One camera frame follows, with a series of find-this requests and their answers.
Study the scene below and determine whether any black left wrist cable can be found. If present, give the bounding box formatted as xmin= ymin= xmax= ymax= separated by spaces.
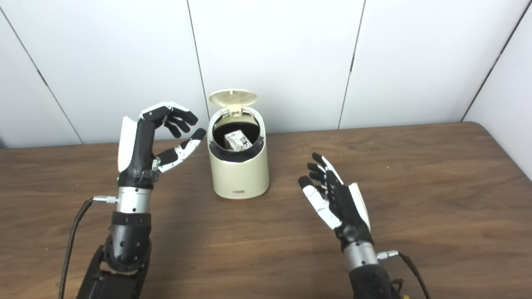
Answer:
xmin=58 ymin=196 xmax=119 ymax=299

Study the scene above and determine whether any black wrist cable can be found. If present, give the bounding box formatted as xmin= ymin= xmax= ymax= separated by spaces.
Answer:
xmin=58 ymin=196 xmax=119 ymax=299
xmin=376 ymin=250 xmax=431 ymax=299

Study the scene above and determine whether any black bin liner bag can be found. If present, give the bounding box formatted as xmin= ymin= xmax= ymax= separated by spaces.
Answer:
xmin=209 ymin=114 xmax=266 ymax=162

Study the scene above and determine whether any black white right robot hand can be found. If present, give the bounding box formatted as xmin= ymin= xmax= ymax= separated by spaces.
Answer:
xmin=298 ymin=152 xmax=374 ymax=252

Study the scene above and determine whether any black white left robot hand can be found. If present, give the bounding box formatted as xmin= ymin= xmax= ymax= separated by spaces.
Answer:
xmin=117 ymin=101 xmax=207 ymax=189

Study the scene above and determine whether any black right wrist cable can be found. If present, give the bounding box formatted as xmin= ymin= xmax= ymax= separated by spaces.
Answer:
xmin=376 ymin=250 xmax=431 ymax=299

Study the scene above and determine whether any cream-colored round bin lid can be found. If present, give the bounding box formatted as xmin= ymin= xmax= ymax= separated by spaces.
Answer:
xmin=209 ymin=89 xmax=258 ymax=115

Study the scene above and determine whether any white green milk carton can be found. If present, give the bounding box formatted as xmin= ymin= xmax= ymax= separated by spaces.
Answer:
xmin=224 ymin=130 xmax=253 ymax=152

